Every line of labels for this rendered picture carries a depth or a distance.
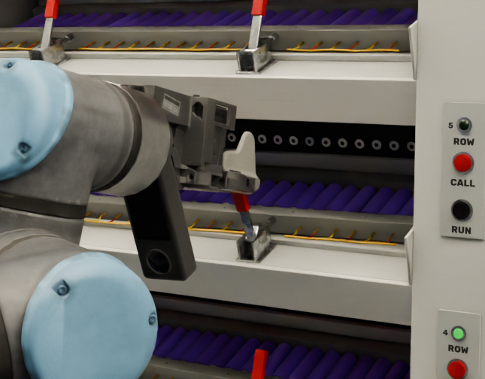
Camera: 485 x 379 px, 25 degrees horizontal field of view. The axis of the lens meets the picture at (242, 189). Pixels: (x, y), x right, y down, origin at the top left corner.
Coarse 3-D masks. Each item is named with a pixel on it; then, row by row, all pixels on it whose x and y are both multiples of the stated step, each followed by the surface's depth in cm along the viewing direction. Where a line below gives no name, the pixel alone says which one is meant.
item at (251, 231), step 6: (234, 198) 109; (240, 198) 109; (246, 198) 109; (240, 204) 109; (246, 204) 109; (240, 210) 110; (246, 210) 109; (246, 216) 110; (246, 222) 111; (246, 228) 111; (252, 228) 111; (258, 228) 112; (246, 234) 112; (252, 234) 111
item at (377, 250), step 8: (88, 224) 126; (96, 224) 126; (104, 224) 125; (112, 224) 124; (192, 232) 119; (200, 232) 119; (208, 232) 118; (216, 232) 118; (224, 232) 117; (272, 240) 114; (280, 240) 114; (288, 240) 113; (296, 240) 113; (304, 240) 113; (320, 248) 112; (328, 248) 111; (336, 248) 111; (344, 248) 110; (352, 248) 110; (360, 248) 109; (368, 248) 109; (376, 248) 109; (384, 248) 108; (392, 248) 108; (400, 256) 107
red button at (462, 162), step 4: (456, 156) 98; (460, 156) 98; (464, 156) 98; (468, 156) 98; (456, 160) 98; (460, 160) 98; (464, 160) 98; (468, 160) 97; (456, 164) 98; (460, 164) 98; (464, 164) 98; (468, 164) 97; (456, 168) 98; (460, 168) 98; (464, 168) 98; (468, 168) 98
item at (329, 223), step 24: (96, 216) 127; (120, 216) 125; (192, 216) 120; (216, 216) 119; (240, 216) 118; (264, 216) 116; (288, 216) 115; (312, 216) 114; (336, 216) 113; (360, 216) 112; (384, 216) 111; (408, 216) 110; (336, 240) 111; (384, 240) 111
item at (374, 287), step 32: (256, 160) 129; (288, 160) 126; (320, 160) 124; (352, 160) 122; (384, 160) 120; (128, 256) 118; (224, 256) 114; (288, 256) 111; (320, 256) 110; (352, 256) 109; (384, 256) 108; (160, 288) 118; (192, 288) 116; (224, 288) 113; (256, 288) 111; (288, 288) 109; (320, 288) 107; (352, 288) 106; (384, 288) 104; (384, 320) 105
